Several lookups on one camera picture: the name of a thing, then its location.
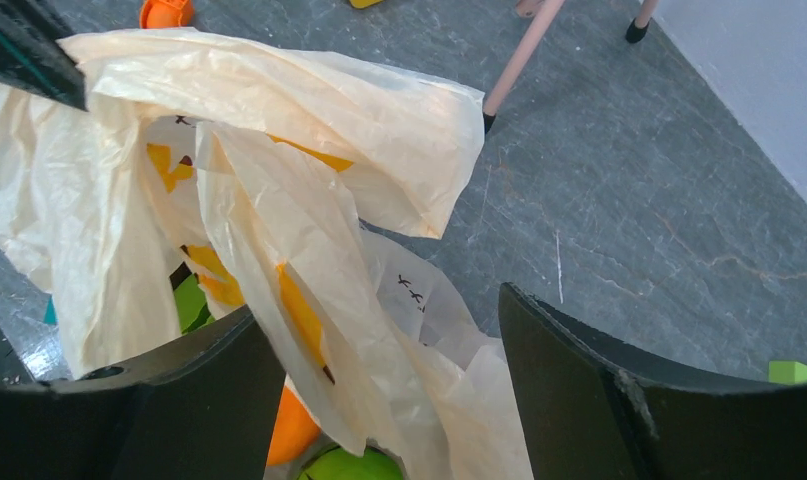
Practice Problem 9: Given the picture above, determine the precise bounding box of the translucent beige plastic bag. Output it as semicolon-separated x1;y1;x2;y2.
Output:
0;29;532;479

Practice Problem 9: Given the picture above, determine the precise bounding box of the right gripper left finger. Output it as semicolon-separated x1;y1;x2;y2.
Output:
0;307;284;479

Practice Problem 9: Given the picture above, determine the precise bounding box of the orange fake fruit in bag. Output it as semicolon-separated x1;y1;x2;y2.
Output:
266;386;321;466

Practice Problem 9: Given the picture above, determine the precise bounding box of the orange curved toy piece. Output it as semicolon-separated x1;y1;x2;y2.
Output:
139;0;195;29

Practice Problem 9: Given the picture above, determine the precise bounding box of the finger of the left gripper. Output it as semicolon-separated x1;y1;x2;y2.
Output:
0;0;87;111

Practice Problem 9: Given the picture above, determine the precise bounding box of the orange yellow toy brick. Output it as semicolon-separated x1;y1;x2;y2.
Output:
349;0;384;9

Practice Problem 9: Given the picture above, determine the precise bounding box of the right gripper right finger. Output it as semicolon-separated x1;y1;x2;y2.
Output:
498;283;807;479

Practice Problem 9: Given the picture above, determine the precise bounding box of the green fake fruit in bag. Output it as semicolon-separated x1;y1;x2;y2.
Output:
296;446;404;480

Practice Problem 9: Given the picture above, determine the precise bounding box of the pink tripod stand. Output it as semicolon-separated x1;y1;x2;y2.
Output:
483;0;659;134

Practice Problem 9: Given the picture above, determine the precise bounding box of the small green cube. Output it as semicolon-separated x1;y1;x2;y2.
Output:
768;360;807;385

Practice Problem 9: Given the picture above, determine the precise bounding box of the teal flat block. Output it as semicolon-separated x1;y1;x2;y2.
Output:
43;297;58;326

